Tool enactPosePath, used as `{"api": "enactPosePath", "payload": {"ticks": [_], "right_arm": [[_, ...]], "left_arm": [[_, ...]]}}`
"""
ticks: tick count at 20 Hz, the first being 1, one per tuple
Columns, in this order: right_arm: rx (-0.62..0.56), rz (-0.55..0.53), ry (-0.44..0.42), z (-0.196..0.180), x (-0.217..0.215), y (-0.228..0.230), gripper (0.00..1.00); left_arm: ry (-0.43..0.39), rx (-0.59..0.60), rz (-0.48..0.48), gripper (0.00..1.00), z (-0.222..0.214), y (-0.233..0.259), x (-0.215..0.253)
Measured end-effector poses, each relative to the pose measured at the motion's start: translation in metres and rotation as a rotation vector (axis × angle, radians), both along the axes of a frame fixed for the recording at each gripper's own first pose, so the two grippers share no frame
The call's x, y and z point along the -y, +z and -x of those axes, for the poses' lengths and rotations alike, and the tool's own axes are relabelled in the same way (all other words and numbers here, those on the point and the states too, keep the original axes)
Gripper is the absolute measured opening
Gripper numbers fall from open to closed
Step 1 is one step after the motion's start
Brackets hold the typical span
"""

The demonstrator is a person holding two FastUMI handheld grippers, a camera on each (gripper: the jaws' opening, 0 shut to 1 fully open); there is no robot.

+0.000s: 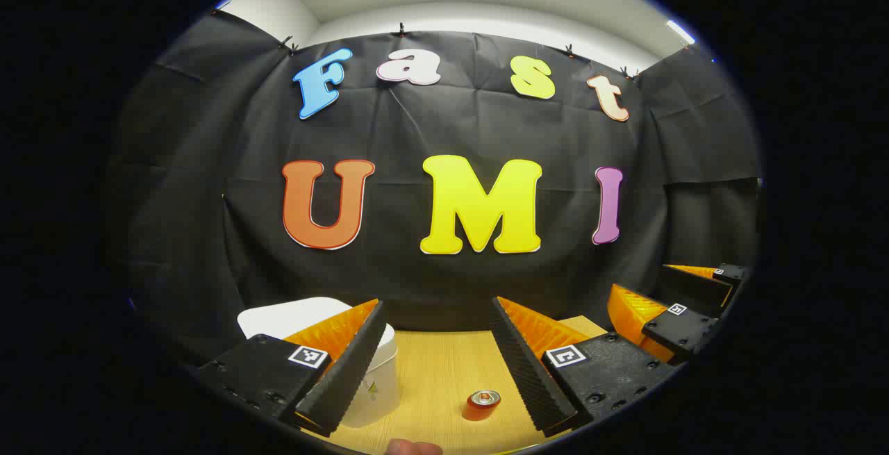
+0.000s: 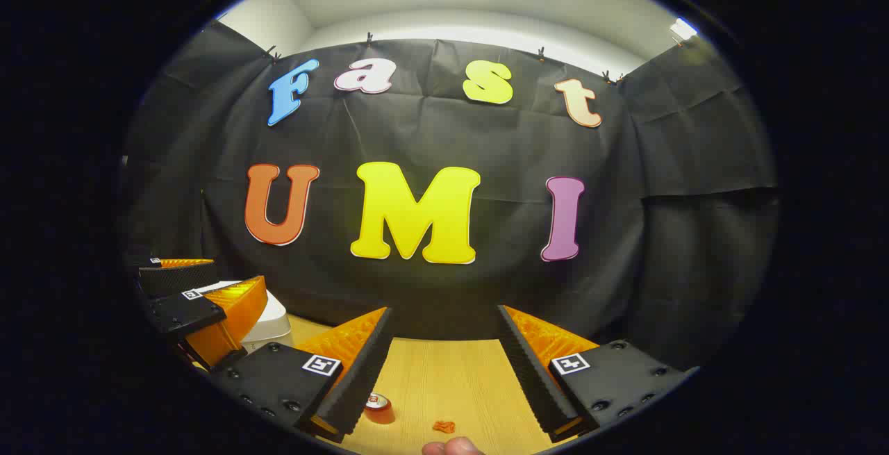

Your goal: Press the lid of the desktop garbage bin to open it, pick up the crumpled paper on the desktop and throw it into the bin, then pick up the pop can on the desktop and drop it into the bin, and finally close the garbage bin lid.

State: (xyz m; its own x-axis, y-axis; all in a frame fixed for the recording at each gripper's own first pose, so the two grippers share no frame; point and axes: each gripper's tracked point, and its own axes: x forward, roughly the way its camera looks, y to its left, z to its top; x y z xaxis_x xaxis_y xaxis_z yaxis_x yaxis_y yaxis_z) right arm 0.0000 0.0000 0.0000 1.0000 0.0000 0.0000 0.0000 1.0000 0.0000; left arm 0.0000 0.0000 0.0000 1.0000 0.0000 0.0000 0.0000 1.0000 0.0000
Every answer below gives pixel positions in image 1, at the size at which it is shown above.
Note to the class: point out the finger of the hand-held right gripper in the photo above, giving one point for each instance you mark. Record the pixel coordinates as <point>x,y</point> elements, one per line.
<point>677,330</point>
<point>694,288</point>

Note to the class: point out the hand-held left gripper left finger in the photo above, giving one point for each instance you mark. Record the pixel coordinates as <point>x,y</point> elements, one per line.
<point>347,371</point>

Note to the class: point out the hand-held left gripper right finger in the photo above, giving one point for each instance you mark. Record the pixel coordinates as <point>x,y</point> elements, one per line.
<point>524,371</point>

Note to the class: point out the white desktop garbage bin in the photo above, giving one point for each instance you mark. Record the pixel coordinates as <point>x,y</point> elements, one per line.
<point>375,385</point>

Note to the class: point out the orange pop can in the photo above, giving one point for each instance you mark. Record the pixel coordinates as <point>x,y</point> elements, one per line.
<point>481,406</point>

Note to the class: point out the wooden desktop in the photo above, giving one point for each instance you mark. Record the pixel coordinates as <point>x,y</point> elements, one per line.
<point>437,371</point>

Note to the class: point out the ceiling light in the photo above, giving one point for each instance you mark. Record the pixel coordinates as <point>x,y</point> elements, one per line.
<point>680,31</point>

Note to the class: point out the black backdrop cloth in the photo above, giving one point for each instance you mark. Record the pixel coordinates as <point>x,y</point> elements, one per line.
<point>417,121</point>

